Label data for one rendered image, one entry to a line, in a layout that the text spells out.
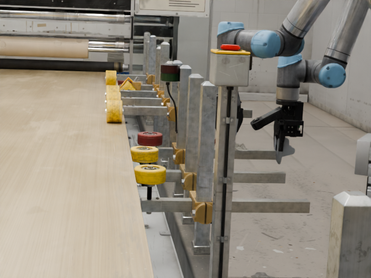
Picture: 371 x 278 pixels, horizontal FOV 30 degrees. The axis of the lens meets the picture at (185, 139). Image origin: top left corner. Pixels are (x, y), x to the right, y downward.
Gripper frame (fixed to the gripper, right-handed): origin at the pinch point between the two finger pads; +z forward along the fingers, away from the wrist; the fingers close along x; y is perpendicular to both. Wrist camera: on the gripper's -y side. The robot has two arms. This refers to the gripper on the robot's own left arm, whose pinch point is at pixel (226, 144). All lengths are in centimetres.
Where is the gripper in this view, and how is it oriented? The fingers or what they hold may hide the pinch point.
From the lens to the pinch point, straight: 203.5
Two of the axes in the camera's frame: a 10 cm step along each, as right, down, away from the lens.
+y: -1.1, -1.8, 9.8
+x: -9.9, -0.2, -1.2
